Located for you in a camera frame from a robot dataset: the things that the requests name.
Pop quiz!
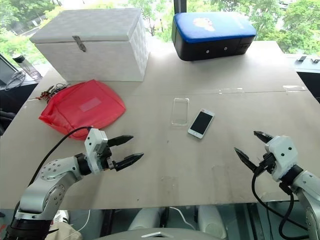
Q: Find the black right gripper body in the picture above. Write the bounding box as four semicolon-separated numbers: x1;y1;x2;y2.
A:
254;152;277;176

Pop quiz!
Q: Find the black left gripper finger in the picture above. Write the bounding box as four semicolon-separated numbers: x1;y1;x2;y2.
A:
115;152;145;172
107;135;135;148

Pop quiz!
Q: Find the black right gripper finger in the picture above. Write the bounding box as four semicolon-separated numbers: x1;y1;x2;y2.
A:
253;130;275;144
233;147;260;173

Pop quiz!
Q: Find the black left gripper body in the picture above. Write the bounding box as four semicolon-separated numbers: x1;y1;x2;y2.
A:
97;144;117;172

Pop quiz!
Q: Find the clear phone case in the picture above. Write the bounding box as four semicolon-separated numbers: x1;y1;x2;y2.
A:
171;97;190;128

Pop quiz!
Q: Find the blue and black case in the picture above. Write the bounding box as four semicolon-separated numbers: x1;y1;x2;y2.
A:
171;12;258;62

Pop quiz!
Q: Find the red mesh bag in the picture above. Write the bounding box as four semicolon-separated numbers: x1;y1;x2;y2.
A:
38;79;127;141

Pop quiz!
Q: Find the clear tape strip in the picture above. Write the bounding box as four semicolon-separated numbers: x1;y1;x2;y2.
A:
211;87;245;95
282;84;307;94

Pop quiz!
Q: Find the white smartphone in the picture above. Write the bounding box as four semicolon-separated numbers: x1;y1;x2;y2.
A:
187;108;216;138

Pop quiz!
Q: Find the white rounded robot leg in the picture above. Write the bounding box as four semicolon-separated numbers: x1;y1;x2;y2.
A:
128;206;164;236

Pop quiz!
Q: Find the white and red shoe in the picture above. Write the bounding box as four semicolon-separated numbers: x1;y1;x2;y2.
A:
53;209;70;226

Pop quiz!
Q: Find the grey rounded robot torso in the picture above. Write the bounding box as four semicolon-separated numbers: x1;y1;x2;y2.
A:
96;226;227;240

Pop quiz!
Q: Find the beige trouser leg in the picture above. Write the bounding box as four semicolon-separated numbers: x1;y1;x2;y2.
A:
47;221;83;240

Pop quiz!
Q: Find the bundle of dark clips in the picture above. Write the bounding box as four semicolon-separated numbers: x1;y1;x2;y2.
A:
36;83;70;102

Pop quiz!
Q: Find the white woven storage box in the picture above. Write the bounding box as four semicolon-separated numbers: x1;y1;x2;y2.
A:
29;7;151;83

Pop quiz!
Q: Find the black side table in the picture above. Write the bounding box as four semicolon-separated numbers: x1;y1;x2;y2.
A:
0;79;39;118

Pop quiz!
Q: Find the clear water bottle black cap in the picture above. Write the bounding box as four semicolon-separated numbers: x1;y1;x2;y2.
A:
12;53;42;81

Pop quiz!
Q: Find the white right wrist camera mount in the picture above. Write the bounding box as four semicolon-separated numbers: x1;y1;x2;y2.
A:
264;135;300;182

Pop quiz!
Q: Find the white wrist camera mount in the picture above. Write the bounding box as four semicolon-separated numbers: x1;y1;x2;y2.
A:
264;135;300;182
84;127;109;175

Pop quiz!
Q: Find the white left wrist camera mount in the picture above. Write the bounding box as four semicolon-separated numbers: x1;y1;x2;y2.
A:
84;127;109;175

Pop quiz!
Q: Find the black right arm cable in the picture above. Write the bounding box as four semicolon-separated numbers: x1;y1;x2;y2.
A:
251;159;309;240

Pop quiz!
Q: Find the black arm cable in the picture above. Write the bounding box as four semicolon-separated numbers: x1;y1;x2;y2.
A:
26;126;95;187
251;159;309;240

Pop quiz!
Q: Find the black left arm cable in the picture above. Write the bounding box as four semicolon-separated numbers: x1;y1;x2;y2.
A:
26;126;95;187

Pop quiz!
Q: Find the thin white cable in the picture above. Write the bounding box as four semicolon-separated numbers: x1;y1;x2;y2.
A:
168;206;196;230
74;209;92;234

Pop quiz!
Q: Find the grey coiled cable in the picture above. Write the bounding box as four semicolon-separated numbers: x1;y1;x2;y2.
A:
4;70;27;91

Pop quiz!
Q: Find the black window frame post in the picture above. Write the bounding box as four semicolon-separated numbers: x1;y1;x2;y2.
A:
173;0;189;15

